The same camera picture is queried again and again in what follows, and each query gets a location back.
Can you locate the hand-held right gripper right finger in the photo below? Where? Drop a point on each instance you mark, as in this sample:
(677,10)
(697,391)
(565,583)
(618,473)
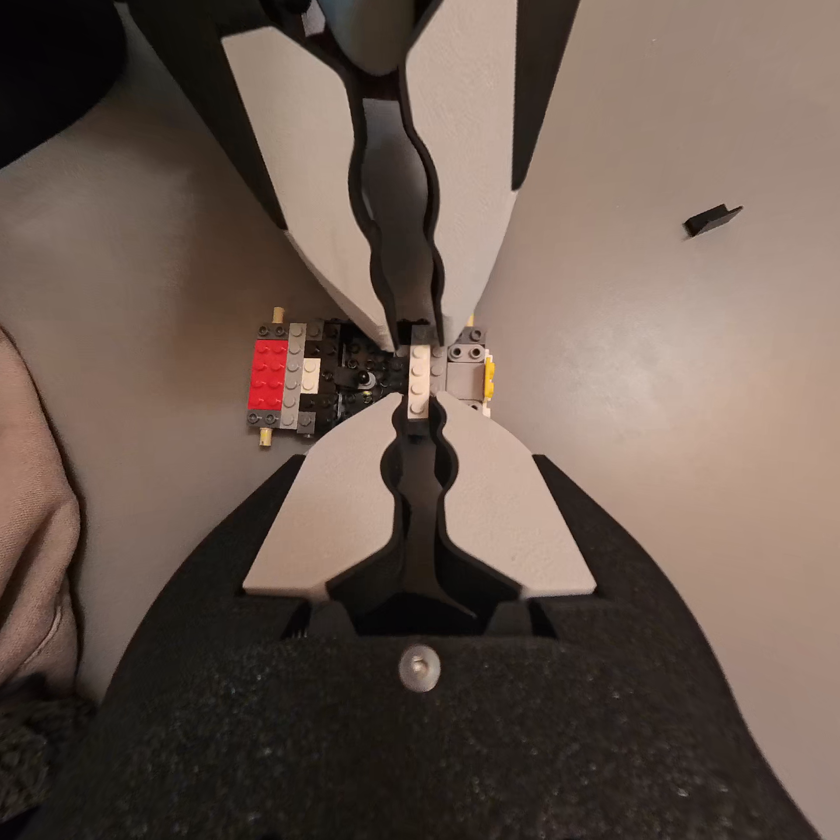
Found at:
(512,518)

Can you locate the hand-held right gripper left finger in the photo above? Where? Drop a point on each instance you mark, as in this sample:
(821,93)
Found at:
(321,518)

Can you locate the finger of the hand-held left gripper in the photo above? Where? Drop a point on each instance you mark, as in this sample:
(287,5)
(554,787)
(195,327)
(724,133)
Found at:
(472,131)
(295,131)

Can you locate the yellow hinge brick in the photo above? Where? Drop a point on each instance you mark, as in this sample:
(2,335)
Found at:
(489,377)

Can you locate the toy brick car chassis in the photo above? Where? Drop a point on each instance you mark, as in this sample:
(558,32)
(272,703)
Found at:
(275,380)

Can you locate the black small slope brick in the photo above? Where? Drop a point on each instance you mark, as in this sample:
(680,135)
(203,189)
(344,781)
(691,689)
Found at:
(712,220)

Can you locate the person's left forearm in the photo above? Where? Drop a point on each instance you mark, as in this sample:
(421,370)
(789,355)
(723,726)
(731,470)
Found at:
(52,65)

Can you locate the grey desk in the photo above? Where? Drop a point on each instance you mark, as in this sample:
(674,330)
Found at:
(656,394)

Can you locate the person's beige top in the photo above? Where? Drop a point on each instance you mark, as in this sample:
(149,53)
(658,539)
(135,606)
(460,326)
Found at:
(33,525)

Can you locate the person's black fleece jacket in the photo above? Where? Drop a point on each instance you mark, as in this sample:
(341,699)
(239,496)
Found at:
(33,741)

